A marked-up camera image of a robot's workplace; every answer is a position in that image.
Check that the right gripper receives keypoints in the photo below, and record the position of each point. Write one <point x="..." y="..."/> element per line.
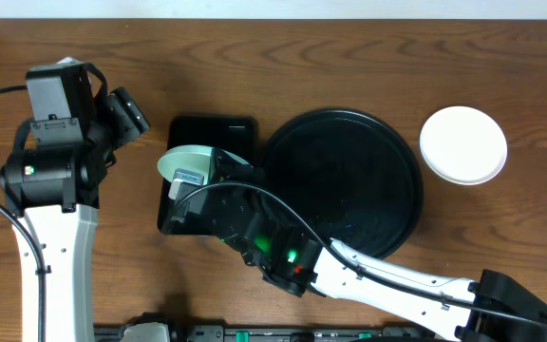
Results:
<point x="250" y="174"/>

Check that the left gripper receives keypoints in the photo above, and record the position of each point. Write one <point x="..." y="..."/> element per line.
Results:
<point x="124" y="114"/>

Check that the light green plate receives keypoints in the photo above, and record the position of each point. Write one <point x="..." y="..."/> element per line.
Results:
<point x="188" y="159"/>

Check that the white plate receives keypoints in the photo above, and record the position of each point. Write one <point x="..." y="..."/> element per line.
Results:
<point x="463" y="145"/>

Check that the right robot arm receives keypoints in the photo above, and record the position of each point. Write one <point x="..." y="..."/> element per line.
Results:
<point x="493" y="308"/>

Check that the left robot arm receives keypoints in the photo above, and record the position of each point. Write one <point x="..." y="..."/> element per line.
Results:
<point x="51" y="183"/>

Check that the black rectangular tray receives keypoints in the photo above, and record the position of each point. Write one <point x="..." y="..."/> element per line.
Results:
<point x="233" y="134"/>

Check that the black round tray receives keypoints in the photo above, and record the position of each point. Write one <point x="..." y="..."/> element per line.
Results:
<point x="349" y="175"/>

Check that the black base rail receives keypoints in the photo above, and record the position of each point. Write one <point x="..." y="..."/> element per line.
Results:
<point x="219" y="331"/>

